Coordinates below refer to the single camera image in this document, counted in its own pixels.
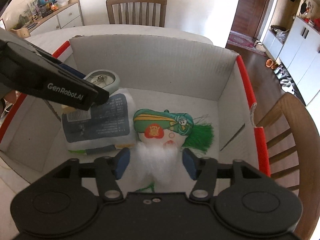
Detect white plastic snack bag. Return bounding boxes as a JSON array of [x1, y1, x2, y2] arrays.
[[62, 88, 136, 155]]

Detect green santa plush toy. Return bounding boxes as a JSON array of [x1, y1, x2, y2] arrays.
[[132, 108, 214, 193]]

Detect round grey tin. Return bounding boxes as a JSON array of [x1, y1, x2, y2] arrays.
[[84, 69, 120, 94]]

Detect white drawer cabinet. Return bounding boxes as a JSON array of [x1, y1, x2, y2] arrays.
[[10, 0, 85, 40]]

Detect wooden chair beside box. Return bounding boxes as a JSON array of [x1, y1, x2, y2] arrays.
[[255, 93, 319, 239]]

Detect white shoes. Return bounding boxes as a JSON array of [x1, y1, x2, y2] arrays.
[[273, 64, 295, 94]]

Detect orange slippers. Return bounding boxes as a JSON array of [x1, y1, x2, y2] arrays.
[[265, 59, 279, 70]]

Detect red patterned doormat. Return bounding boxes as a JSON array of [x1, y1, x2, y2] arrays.
[[227, 30, 267, 56]]

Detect brown entrance door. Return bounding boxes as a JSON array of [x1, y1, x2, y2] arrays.
[[231, 0, 270, 38]]

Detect wooden chair at wall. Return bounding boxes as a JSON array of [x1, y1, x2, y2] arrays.
[[106, 0, 167, 28]]

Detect white wall cabinet unit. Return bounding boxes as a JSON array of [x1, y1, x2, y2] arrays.
[[276, 17, 319, 105]]

